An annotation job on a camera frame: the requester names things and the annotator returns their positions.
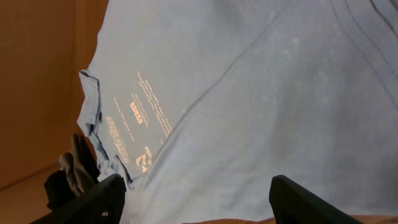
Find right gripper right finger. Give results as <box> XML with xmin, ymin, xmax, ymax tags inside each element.
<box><xmin>269</xmin><ymin>175</ymin><xmax>361</xmax><ymax>224</ymax></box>

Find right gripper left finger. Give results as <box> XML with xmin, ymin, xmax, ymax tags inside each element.
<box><xmin>33</xmin><ymin>174</ymin><xmax>126</xmax><ymax>224</ymax></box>

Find light blue printed t-shirt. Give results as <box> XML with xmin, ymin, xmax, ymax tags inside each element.
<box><xmin>78</xmin><ymin>0</ymin><xmax>397</xmax><ymax>223</ymax></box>

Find grey folded garment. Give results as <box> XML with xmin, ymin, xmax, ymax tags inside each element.
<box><xmin>58</xmin><ymin>134</ymin><xmax>100</xmax><ymax>196</ymax></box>

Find black folded shirt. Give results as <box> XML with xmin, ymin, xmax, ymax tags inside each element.
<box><xmin>44</xmin><ymin>170</ymin><xmax>75</xmax><ymax>210</ymax></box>

